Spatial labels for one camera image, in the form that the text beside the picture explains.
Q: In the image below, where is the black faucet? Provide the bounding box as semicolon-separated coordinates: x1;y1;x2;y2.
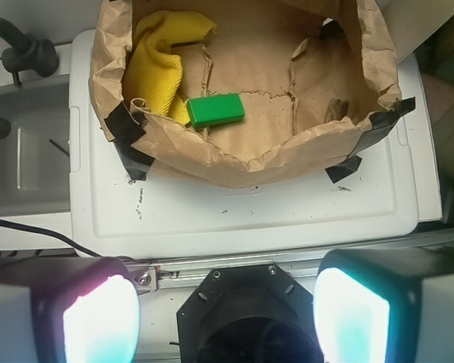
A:
0;18;60;88

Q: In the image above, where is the white plastic bin lid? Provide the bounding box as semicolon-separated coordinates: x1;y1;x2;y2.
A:
69;30;419;259

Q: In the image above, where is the black tape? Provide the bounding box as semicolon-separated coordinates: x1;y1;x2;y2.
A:
104;102;145;146
350;97;416;156
113;141;155;181
325;155;362;184

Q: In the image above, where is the black cable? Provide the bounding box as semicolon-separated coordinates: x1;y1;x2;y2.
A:
0;216;107;259

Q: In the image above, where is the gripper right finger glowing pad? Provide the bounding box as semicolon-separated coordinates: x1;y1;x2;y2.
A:
313;247;454;362

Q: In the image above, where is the aluminium rail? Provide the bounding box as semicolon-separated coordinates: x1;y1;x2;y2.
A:
126;228;454;294

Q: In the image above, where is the yellow cloth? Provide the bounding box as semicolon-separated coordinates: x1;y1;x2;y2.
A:
122;11;216;126

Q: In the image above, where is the black tape left upper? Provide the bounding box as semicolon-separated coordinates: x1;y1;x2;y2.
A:
104;102;145;146

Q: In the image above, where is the black tape right upper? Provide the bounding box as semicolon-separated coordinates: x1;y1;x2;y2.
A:
350;97;416;156

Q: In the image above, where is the black tape right lower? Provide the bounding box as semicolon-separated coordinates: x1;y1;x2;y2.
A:
325;155;362;184

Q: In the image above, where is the green rectangular block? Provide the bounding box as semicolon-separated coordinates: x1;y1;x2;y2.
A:
187;94;245;129

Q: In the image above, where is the black octagonal mount plate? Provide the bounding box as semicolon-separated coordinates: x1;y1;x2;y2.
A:
176;272;325;362

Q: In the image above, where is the brown paper bag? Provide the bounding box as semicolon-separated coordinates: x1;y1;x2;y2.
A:
89;1;402;188

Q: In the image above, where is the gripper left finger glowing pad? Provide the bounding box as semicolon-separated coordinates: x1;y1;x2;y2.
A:
0;257;140;362

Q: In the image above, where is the black tape left lower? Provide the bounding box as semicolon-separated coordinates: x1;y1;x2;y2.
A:
113;141;155;181

